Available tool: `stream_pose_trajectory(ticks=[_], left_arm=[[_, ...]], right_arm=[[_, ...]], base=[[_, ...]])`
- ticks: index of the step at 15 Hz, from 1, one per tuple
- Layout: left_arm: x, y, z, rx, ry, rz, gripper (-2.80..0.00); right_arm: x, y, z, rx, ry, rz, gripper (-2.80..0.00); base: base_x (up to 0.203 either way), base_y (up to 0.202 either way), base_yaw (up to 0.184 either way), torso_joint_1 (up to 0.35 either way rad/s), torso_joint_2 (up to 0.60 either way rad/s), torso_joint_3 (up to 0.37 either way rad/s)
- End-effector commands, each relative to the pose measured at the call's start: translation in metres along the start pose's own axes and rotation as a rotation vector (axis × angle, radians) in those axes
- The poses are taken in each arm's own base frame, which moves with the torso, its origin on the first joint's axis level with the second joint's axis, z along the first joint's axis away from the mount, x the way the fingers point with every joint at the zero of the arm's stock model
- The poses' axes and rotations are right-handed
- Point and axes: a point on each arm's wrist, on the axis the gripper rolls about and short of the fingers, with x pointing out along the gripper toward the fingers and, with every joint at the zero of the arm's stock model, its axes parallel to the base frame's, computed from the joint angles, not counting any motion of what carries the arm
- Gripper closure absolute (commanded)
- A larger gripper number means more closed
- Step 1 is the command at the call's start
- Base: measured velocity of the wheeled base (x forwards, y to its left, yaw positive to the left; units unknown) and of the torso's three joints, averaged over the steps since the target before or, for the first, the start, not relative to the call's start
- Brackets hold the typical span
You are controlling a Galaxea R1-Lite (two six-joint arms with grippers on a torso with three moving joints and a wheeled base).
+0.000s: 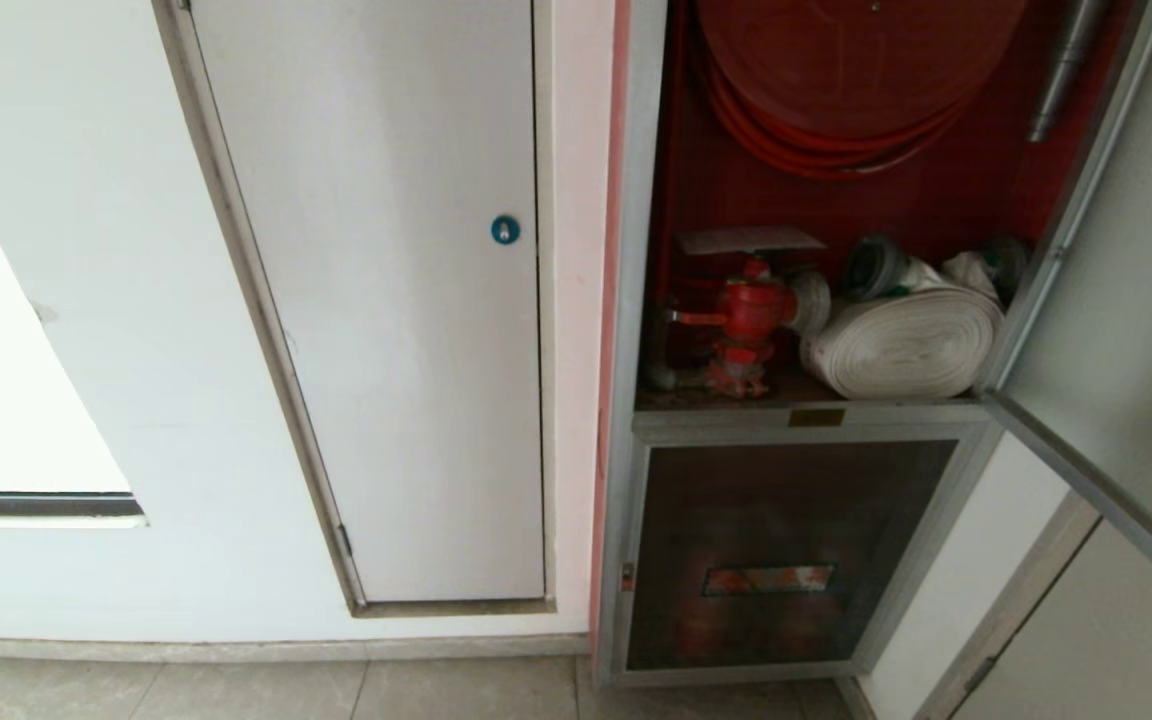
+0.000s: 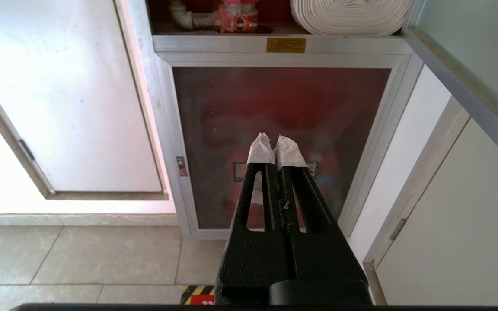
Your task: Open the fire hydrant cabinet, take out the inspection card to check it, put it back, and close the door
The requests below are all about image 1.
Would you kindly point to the blue round door lock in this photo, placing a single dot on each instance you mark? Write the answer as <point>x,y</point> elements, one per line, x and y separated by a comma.
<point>505,230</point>

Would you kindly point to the inspection card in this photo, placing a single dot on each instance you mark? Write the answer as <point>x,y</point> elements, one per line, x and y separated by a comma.
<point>748,240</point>

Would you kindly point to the glass cabinet door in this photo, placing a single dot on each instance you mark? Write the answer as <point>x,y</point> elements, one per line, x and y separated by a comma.
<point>1126,330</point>

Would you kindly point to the white service door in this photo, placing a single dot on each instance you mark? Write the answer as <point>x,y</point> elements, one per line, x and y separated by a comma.
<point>386,300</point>

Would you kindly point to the dark lower cabinet door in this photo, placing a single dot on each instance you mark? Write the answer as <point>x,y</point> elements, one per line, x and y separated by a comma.
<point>786,550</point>

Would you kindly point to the red hydrant valve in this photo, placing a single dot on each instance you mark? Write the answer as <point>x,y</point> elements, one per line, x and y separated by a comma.
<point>751,315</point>

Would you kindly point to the brass label plate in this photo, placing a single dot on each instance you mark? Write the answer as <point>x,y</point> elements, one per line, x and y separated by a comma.
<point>816,418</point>

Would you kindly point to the grey fire hydrant cabinet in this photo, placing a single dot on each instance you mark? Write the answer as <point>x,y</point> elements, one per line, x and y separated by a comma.
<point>636,300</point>

